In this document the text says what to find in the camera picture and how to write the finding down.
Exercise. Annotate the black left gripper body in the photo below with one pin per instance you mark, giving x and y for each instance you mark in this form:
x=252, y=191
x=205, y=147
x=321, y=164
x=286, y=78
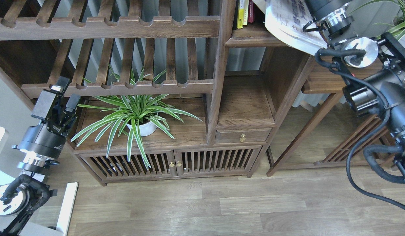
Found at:
x=46, y=140

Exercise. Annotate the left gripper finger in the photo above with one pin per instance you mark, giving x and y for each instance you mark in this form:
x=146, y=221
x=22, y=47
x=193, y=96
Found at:
x=72, y=103
x=61, y=85

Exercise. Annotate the large white book blue text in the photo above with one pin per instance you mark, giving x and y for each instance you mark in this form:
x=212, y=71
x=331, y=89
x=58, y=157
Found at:
x=285, y=20

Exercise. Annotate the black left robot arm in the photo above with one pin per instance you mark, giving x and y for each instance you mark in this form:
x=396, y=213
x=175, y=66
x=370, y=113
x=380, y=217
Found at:
x=42, y=145

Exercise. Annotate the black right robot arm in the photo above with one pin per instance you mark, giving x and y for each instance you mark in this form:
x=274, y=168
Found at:
x=374, y=73

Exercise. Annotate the wooden side shelf unit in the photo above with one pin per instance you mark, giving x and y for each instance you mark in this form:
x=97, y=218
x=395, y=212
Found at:
x=321, y=81

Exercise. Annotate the potted plant on side shelf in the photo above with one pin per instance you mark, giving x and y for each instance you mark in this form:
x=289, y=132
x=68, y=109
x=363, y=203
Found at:
x=374, y=17

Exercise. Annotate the spider plant in white pot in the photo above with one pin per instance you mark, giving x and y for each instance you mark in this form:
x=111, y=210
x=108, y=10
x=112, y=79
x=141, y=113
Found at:
x=125, y=116

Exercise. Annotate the dark wooden bookshelf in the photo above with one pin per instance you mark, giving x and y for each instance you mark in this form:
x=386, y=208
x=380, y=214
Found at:
x=235, y=81

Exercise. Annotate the brass drawer knob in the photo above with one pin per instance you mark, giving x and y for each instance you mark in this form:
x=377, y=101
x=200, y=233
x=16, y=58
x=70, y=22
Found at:
x=242, y=138

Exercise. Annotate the yellow book spine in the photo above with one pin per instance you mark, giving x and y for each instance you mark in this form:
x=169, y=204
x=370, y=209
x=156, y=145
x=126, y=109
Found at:
x=240, y=14

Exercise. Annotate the cream book spine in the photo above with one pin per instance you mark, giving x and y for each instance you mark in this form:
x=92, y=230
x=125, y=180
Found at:
x=245, y=12

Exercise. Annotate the red book spine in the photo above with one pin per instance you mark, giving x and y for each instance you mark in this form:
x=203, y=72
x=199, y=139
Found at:
x=251, y=11

